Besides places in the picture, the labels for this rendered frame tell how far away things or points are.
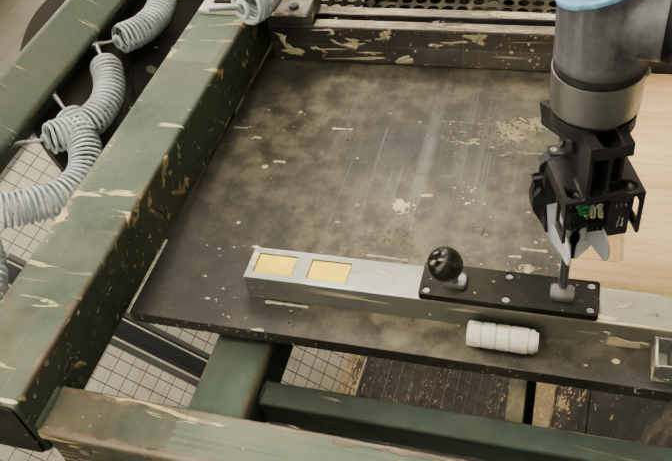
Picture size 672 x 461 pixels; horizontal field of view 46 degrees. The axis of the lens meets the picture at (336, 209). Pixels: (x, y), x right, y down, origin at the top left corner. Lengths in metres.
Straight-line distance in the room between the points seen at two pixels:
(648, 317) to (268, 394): 0.45
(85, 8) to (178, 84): 0.66
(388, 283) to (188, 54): 0.53
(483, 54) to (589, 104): 0.64
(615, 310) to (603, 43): 0.39
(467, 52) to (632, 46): 0.69
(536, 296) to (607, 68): 0.35
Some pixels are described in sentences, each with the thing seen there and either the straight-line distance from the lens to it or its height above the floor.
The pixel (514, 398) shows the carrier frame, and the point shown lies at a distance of 2.18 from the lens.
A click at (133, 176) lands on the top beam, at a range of 1.09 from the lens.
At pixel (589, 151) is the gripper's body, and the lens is 0.69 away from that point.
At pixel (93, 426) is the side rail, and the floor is 1.75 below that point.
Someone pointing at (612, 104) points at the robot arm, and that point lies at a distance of 0.68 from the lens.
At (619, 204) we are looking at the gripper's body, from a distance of 0.75.
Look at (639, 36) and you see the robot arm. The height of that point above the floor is 1.57.
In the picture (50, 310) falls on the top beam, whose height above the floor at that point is 1.86.
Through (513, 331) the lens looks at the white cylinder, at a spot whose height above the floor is 1.40.
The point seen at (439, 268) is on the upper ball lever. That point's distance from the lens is 0.82.
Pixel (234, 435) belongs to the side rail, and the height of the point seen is 1.63.
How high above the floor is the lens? 1.80
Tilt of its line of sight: 11 degrees down
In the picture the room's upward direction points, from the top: 61 degrees counter-clockwise
